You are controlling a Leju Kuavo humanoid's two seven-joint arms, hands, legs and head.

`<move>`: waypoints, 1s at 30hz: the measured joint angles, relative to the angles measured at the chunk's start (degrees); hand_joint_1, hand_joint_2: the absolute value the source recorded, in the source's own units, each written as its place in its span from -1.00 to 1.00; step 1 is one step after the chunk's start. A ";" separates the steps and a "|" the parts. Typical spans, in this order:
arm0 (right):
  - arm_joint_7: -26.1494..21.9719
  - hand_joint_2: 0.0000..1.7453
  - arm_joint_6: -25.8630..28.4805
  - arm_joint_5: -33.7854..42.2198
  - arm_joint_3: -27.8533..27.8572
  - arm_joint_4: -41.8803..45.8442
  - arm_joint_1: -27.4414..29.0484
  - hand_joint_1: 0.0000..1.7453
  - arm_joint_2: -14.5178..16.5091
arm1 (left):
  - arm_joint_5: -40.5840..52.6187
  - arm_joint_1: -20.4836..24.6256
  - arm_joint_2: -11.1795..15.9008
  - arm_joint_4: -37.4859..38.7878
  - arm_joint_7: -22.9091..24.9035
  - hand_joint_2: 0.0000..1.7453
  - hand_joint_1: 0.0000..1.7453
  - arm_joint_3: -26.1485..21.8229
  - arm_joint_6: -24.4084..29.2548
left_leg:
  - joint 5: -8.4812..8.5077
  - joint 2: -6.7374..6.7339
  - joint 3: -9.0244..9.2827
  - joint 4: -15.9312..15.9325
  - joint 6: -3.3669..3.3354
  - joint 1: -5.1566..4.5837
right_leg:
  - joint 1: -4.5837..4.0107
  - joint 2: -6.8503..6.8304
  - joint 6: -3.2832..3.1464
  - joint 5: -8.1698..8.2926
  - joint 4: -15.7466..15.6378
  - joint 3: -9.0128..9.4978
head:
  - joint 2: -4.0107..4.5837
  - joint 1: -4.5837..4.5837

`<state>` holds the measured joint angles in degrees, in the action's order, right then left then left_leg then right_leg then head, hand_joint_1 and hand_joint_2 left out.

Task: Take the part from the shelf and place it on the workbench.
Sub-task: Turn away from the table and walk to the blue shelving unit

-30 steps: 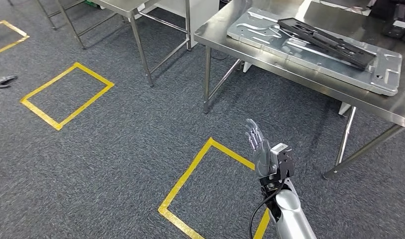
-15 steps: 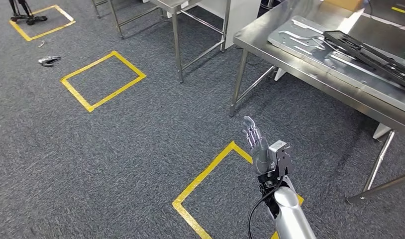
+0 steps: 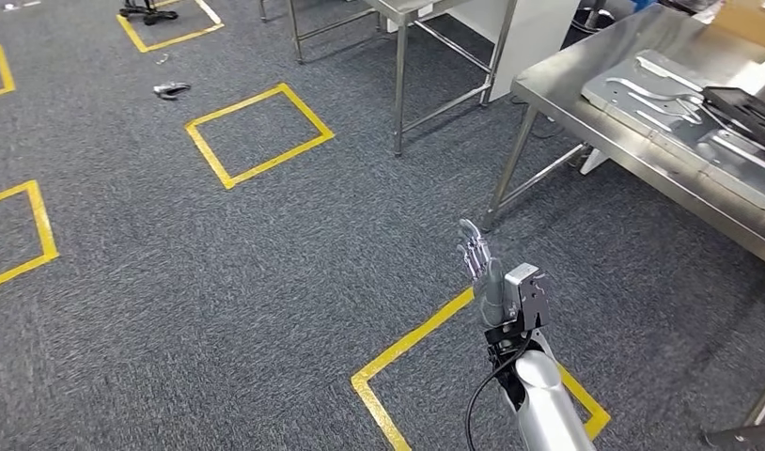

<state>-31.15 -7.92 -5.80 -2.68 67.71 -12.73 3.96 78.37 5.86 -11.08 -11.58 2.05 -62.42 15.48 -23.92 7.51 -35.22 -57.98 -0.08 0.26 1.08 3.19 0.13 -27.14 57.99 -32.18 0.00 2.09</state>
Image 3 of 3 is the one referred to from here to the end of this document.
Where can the grey object on floor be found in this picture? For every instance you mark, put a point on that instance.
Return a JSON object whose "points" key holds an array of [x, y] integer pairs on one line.
{"points": [[171, 89]]}

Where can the stainless steel workbench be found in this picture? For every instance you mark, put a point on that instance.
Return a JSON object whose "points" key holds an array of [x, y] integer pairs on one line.
{"points": [[606, 124]]}

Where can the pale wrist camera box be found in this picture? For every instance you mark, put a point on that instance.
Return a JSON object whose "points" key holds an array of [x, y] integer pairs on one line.
{"points": [[526, 292]]}

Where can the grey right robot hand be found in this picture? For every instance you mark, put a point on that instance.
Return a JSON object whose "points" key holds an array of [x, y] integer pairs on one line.
{"points": [[489, 299]]}

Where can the black wheeled base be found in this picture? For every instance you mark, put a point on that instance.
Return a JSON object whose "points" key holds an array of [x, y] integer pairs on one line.
{"points": [[149, 13]]}

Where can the aluminium fixture plate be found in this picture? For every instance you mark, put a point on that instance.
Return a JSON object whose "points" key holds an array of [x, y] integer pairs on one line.
{"points": [[644, 93]]}

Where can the stanchion with dark base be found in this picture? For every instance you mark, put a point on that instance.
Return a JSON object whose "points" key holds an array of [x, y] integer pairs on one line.
{"points": [[591, 22]]}

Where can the cardboard box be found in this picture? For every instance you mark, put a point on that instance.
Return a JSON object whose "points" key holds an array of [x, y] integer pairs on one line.
{"points": [[747, 22]]}

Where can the black plastic panel part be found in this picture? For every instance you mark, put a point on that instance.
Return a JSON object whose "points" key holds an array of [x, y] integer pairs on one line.
{"points": [[743, 112]]}

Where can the stainless steel side table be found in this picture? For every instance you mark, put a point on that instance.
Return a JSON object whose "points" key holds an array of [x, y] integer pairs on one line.
{"points": [[400, 62]]}

